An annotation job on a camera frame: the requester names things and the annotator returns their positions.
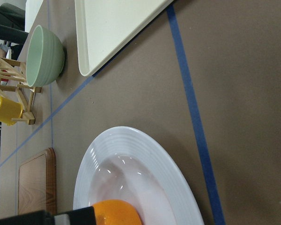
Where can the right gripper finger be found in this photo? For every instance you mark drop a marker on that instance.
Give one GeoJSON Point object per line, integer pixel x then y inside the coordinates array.
{"type": "Point", "coordinates": [84, 216]}

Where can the orange fruit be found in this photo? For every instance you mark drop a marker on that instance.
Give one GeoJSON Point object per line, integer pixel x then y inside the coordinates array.
{"type": "Point", "coordinates": [116, 212]}

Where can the white round plate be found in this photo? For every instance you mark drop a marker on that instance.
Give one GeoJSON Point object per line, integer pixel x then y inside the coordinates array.
{"type": "Point", "coordinates": [127, 164]}

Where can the cream bear tray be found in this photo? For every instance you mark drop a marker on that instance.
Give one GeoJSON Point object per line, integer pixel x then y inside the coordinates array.
{"type": "Point", "coordinates": [104, 27]}

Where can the wooden cutting board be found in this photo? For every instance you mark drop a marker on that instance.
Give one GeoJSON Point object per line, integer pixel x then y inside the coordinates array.
{"type": "Point", "coordinates": [37, 183]}

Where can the yellow mug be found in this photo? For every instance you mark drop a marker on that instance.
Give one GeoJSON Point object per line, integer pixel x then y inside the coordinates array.
{"type": "Point", "coordinates": [9, 109]}

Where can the wooden drying rack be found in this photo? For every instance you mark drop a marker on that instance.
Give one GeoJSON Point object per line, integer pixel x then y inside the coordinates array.
{"type": "Point", "coordinates": [13, 85]}

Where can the green bowl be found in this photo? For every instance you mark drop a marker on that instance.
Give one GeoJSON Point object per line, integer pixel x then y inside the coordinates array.
{"type": "Point", "coordinates": [45, 58]}

